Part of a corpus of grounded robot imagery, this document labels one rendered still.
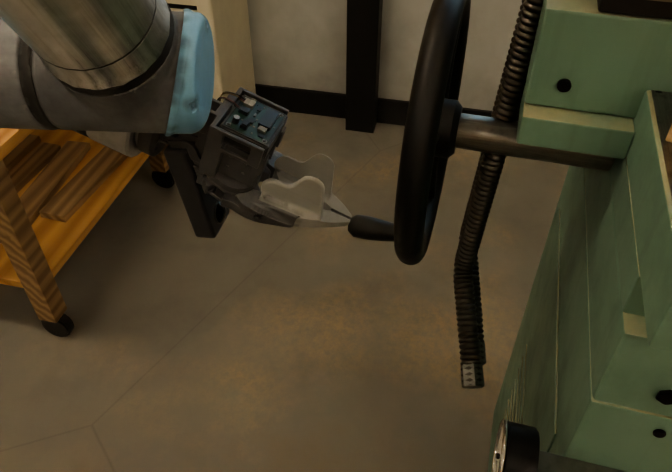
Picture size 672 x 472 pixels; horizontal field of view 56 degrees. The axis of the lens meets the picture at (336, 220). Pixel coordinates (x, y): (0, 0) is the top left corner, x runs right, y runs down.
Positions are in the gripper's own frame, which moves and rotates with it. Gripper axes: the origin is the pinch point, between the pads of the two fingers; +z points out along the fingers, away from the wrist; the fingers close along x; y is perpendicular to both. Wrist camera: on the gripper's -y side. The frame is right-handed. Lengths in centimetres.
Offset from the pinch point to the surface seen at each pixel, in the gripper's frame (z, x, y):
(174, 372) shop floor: -15, 23, -85
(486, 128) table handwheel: 9.5, 9.2, 11.3
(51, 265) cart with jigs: -49, 31, -79
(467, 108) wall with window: 29, 136, -59
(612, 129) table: 17.7, 4.8, 19.1
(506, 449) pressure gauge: 20.0, -16.6, 0.7
